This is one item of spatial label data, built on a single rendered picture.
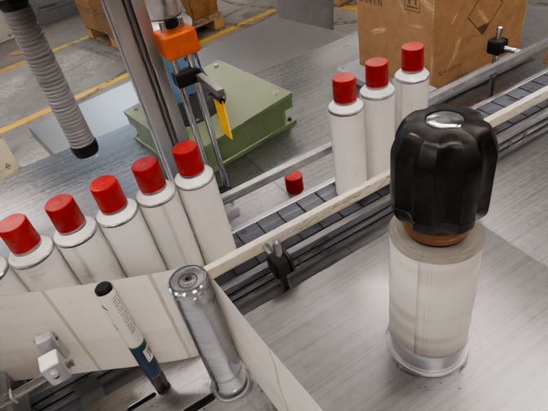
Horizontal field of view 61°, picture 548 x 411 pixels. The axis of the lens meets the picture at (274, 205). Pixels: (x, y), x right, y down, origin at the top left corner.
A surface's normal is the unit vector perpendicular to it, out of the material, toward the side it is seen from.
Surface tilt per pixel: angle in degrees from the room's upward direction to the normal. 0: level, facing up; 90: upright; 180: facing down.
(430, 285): 87
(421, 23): 90
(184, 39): 90
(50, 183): 0
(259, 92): 4
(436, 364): 90
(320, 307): 0
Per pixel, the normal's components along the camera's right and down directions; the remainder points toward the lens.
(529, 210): -0.16, -0.76
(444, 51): 0.52, 0.48
